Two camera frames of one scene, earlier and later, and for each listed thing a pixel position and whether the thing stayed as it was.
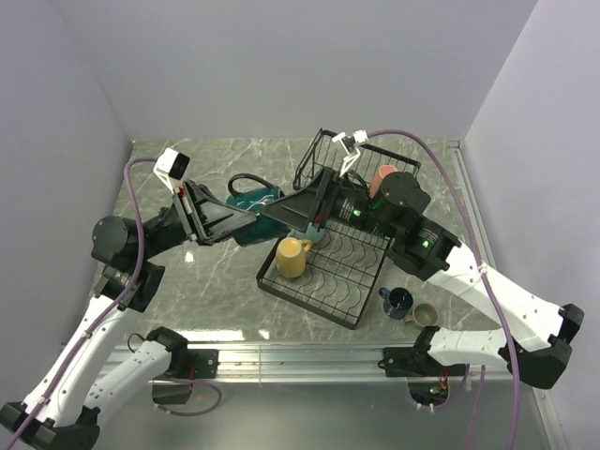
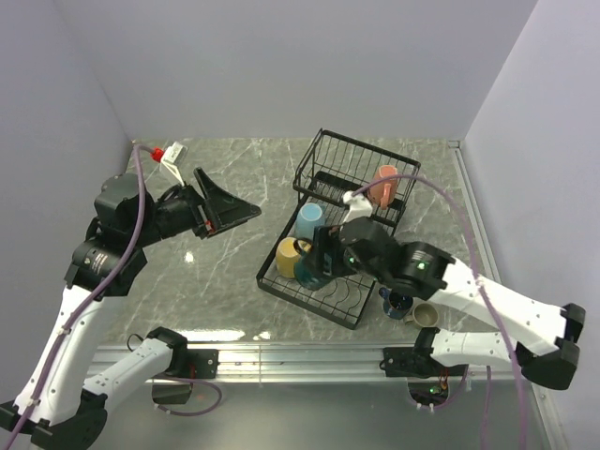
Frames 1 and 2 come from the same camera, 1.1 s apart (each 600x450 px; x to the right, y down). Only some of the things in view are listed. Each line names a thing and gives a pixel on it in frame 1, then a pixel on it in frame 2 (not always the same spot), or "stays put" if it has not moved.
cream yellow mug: (291, 256) stays put
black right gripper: (313, 202) → (327, 240)
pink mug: (378, 177) stays put
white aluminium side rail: (461, 164) stays put
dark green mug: (259, 232) → (307, 270)
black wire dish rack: (329, 269) stays put
